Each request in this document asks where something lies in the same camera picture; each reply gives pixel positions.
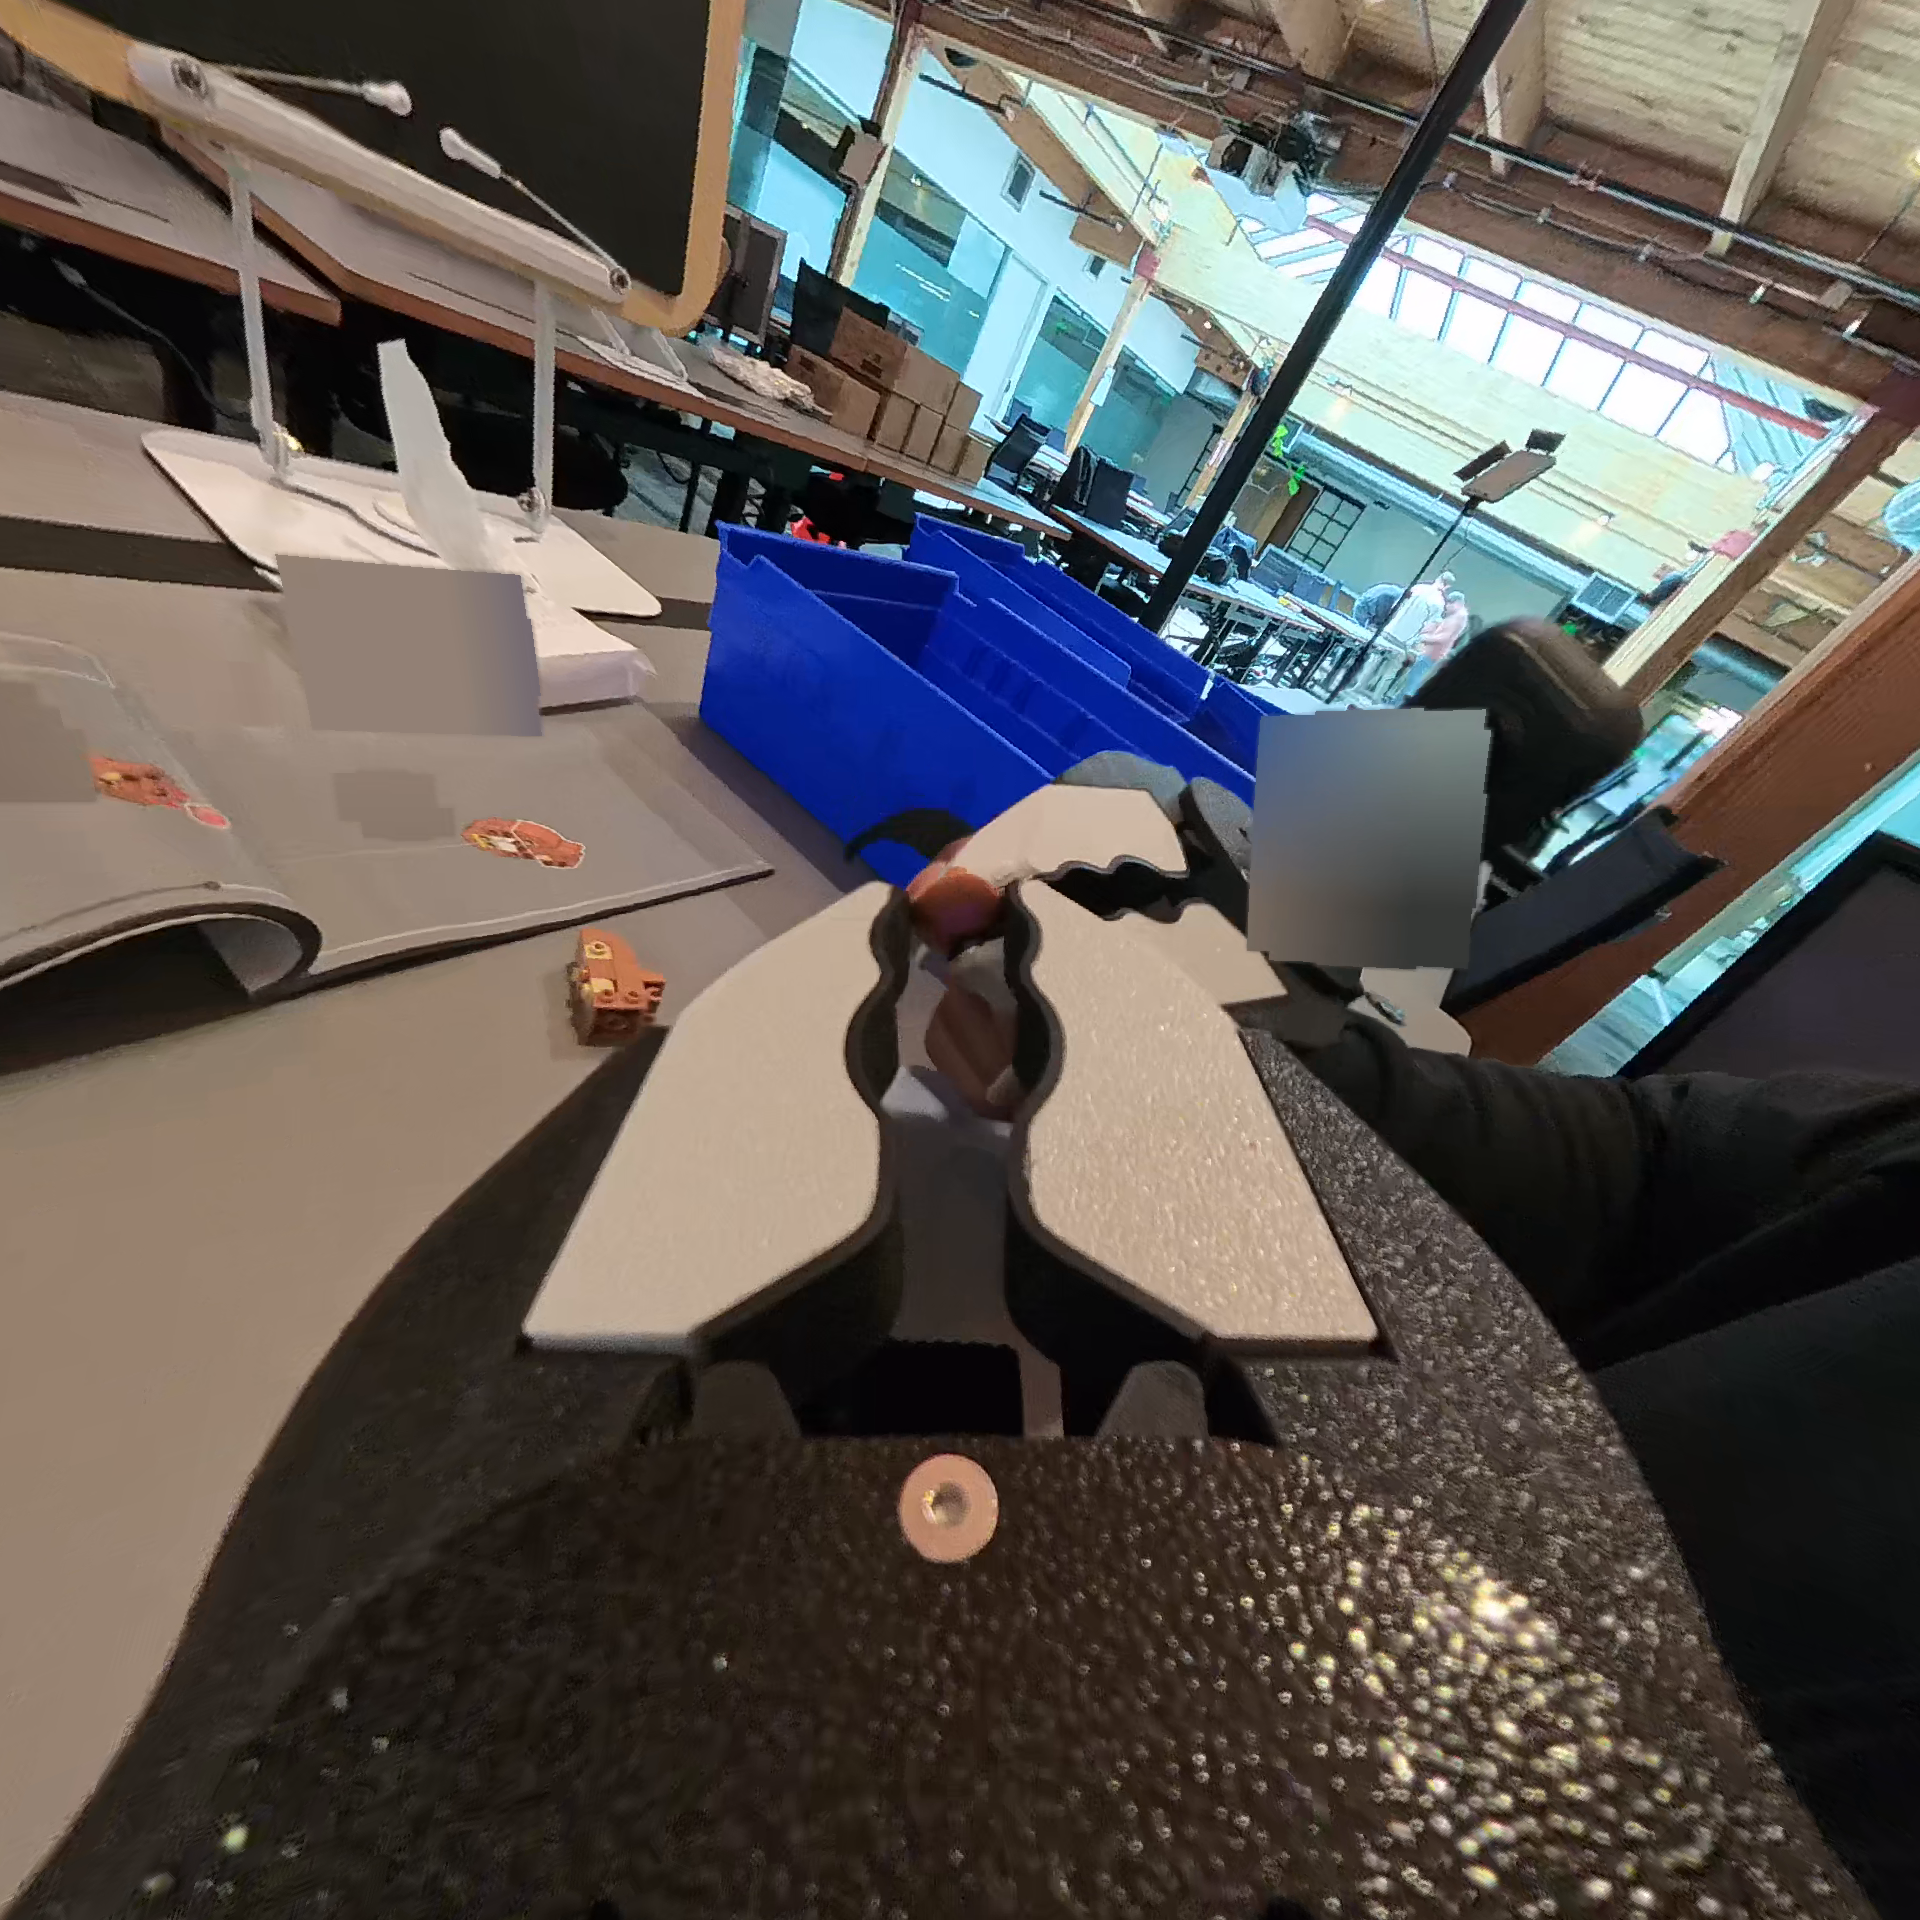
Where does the black pole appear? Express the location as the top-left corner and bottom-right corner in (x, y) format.
(1139, 0), (1535, 632)

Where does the person's right hand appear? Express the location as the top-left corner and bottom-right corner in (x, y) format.
(923, 983), (1039, 1122)

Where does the black board with wooden rim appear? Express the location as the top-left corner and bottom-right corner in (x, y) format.
(43, 0), (750, 337)

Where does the brown toy brick model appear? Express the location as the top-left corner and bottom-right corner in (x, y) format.
(567, 929), (667, 1049)

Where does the person's right forearm black sleeve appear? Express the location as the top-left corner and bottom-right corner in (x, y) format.
(1273, 1016), (1920, 1360)

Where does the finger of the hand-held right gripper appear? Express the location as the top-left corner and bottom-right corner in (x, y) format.
(943, 787), (1196, 922)
(1091, 903), (1291, 1019)

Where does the row of cardboard boxes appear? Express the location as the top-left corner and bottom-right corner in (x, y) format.
(784, 306), (996, 487)

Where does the black office chair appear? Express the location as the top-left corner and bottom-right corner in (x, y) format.
(1406, 617), (1645, 903)

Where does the black flat panel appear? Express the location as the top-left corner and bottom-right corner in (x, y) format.
(1443, 807), (1721, 1019)

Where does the grey instruction booklet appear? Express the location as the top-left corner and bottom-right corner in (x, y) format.
(0, 630), (776, 1038)

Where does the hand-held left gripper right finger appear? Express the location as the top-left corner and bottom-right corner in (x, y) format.
(997, 878), (1382, 1362)

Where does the person's black clothing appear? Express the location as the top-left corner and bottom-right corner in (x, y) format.
(1566, 1260), (1920, 1920)

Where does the studio light on stand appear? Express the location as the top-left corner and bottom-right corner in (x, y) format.
(1431, 430), (1569, 610)

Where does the dark monitor screen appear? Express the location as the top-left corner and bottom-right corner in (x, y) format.
(1620, 833), (1920, 1086)

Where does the large blue plastic bin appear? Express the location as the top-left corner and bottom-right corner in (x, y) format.
(702, 522), (1259, 888)

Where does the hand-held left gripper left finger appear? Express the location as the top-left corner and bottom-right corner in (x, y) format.
(520, 882), (914, 1355)

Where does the white desk stand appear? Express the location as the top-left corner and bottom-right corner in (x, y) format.
(125, 43), (664, 621)

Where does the small brown toy brick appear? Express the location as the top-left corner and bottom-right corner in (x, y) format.
(905, 866), (1003, 955)

